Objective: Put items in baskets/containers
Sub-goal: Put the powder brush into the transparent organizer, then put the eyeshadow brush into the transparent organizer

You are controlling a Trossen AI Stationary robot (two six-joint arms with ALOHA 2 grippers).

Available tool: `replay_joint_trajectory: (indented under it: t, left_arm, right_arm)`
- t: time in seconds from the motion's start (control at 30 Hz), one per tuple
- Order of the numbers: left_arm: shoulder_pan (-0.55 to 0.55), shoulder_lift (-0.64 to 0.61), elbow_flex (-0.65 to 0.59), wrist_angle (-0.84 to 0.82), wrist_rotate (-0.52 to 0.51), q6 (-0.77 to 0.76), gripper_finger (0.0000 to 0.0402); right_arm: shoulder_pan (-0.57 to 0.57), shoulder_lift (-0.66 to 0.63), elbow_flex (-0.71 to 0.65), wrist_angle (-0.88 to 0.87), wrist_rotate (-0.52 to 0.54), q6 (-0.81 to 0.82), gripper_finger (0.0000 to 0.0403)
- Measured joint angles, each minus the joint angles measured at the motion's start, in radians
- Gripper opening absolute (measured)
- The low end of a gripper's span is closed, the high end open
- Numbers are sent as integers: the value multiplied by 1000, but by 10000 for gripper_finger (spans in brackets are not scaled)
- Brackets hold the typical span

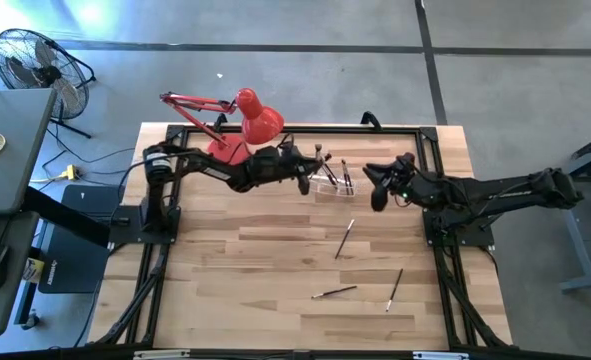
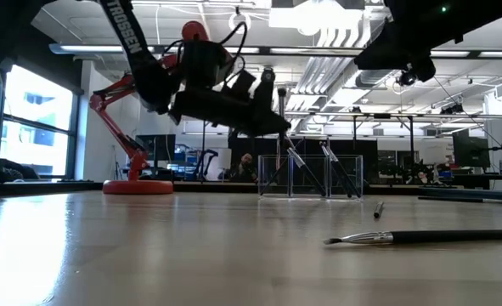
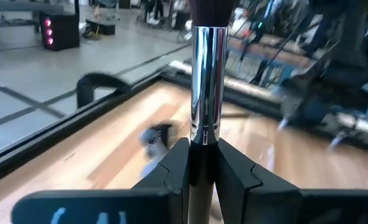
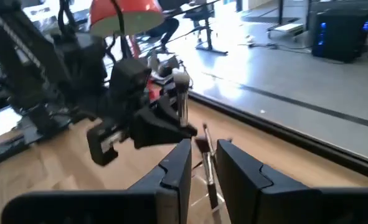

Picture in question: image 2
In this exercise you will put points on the black ceiling camera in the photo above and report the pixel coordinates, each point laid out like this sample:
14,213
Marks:
405,79

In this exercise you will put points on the black aluminium table frame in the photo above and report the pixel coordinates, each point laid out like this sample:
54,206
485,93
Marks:
42,187

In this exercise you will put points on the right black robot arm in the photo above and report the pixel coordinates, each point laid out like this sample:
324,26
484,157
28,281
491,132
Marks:
467,21

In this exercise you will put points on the dark office desk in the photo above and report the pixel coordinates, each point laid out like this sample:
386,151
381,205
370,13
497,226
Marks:
480,178

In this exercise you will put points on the large office window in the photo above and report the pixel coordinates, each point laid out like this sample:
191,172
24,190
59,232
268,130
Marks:
34,106

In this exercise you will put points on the dark computer monitor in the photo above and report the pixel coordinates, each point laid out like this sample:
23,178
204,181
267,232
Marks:
157,146

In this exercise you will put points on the red desk lamp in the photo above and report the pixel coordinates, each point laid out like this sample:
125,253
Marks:
138,188

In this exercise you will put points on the white board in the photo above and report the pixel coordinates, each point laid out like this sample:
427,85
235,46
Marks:
223,158

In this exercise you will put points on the black pipe rack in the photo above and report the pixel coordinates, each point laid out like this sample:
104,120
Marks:
411,144

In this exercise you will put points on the black monitor on arm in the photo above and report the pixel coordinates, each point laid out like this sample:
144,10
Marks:
471,151

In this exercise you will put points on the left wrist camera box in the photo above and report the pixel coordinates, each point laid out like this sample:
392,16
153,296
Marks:
206,64

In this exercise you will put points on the black partition wall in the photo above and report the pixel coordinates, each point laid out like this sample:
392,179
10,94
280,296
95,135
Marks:
242,146

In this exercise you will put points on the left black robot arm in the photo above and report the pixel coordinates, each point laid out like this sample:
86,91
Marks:
127,38

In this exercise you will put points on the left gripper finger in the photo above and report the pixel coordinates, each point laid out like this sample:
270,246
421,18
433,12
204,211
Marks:
267,121

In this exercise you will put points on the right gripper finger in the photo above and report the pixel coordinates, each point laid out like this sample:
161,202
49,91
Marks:
382,57

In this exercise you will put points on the clear acrylic organizer container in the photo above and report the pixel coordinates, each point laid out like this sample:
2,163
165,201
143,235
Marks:
306,189

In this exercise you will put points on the white ceiling pipes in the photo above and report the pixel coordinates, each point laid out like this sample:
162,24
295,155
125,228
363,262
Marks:
318,76

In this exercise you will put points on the long ceiling light fixture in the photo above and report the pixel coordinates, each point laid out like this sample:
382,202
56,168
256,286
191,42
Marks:
85,48

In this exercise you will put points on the angled-tip black makeup brush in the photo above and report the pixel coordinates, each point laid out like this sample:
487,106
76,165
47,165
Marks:
446,236

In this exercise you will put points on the person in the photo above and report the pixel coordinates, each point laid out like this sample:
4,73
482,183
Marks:
245,168

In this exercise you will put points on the black ceiling dome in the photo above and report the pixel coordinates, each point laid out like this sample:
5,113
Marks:
267,75

